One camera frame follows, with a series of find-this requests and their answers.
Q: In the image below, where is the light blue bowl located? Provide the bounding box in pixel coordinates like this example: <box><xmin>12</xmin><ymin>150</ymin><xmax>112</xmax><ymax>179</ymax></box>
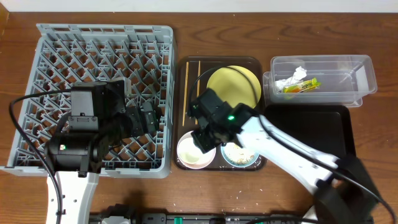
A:
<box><xmin>221</xmin><ymin>142</ymin><xmax>259</xmax><ymax>168</ymax></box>

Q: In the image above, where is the wooden chopstick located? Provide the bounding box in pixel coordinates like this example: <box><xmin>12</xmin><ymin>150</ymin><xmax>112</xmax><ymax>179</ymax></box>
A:
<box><xmin>195</xmin><ymin>60</ymin><xmax>201</xmax><ymax>124</ymax></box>
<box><xmin>182</xmin><ymin>62</ymin><xmax>189</xmax><ymax>126</ymax></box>

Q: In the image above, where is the green orange snack wrapper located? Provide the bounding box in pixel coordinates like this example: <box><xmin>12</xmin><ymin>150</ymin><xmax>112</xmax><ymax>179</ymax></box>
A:
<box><xmin>282</xmin><ymin>78</ymin><xmax>322</xmax><ymax>93</ymax></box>

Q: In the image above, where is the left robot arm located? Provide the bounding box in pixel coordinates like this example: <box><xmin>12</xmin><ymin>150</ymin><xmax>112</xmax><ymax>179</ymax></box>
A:
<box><xmin>45</xmin><ymin>78</ymin><xmax>162</xmax><ymax>223</ymax></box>

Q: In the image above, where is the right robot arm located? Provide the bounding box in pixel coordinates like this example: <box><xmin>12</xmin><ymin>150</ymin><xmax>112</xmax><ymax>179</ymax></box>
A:
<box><xmin>188</xmin><ymin>89</ymin><xmax>384</xmax><ymax>223</ymax></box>

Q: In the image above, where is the pink white bowl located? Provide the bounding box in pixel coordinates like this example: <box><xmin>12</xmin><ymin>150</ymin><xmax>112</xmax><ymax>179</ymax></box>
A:
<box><xmin>177</xmin><ymin>131</ymin><xmax>216</xmax><ymax>169</ymax></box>

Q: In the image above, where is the yellow round plate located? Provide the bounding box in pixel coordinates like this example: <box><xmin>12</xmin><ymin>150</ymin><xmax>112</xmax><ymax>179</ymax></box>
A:
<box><xmin>206</xmin><ymin>65</ymin><xmax>261</xmax><ymax>108</ymax></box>

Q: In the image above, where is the dark brown serving tray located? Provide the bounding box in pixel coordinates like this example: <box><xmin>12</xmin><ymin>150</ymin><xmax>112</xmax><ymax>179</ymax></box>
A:
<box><xmin>172</xmin><ymin>56</ymin><xmax>267</xmax><ymax>172</ymax></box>

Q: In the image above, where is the black rectangular tray bin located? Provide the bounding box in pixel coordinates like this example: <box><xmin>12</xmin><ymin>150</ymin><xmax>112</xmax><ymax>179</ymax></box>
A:
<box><xmin>264</xmin><ymin>105</ymin><xmax>356</xmax><ymax>157</ymax></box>

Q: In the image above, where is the clear plastic bin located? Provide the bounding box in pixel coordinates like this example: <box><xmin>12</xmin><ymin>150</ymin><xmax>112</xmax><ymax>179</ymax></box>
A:
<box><xmin>263</xmin><ymin>55</ymin><xmax>377</xmax><ymax>107</ymax></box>

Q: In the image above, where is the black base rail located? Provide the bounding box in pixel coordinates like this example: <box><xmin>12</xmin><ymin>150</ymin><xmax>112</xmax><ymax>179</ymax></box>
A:
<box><xmin>88</xmin><ymin>203</ymin><xmax>298</xmax><ymax>224</ymax></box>

